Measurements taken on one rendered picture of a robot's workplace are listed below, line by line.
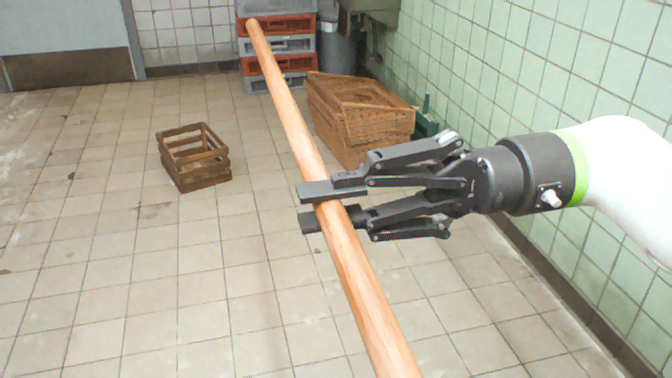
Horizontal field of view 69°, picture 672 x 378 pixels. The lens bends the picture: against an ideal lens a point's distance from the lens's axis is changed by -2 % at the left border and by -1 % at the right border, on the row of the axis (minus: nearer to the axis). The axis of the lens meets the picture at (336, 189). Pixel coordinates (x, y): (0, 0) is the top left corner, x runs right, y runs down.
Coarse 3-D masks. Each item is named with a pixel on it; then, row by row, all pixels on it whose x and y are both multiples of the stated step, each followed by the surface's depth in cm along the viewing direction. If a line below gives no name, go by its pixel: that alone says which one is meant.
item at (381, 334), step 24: (264, 48) 95; (264, 72) 86; (288, 96) 74; (288, 120) 67; (312, 144) 61; (312, 168) 56; (336, 216) 48; (336, 240) 45; (336, 264) 44; (360, 264) 42; (360, 288) 40; (360, 312) 38; (384, 312) 37; (384, 336) 35; (384, 360) 34; (408, 360) 34
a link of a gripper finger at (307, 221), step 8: (352, 208) 54; (360, 208) 54; (304, 216) 53; (312, 216) 53; (352, 216) 53; (360, 216) 53; (304, 224) 52; (312, 224) 52; (352, 224) 53; (360, 224) 53; (304, 232) 51; (312, 232) 52
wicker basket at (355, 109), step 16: (320, 80) 313; (336, 80) 318; (352, 80) 322; (368, 80) 327; (336, 96) 271; (352, 96) 328; (384, 96) 318; (352, 112) 270; (368, 112) 274; (384, 112) 318; (368, 128) 280; (384, 128) 284; (400, 128) 289; (352, 144) 281
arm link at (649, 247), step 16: (640, 176) 51; (656, 176) 49; (624, 192) 52; (640, 192) 50; (656, 192) 49; (624, 208) 52; (640, 208) 50; (656, 208) 48; (624, 224) 52; (640, 224) 50; (656, 224) 48; (640, 240) 50; (656, 240) 48; (656, 256) 49
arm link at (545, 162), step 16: (496, 144) 58; (512, 144) 55; (528, 144) 54; (544, 144) 54; (560, 144) 54; (528, 160) 52; (544, 160) 53; (560, 160) 53; (528, 176) 53; (544, 176) 52; (560, 176) 53; (528, 192) 53; (544, 192) 53; (560, 192) 53; (528, 208) 54; (544, 208) 55; (560, 208) 56
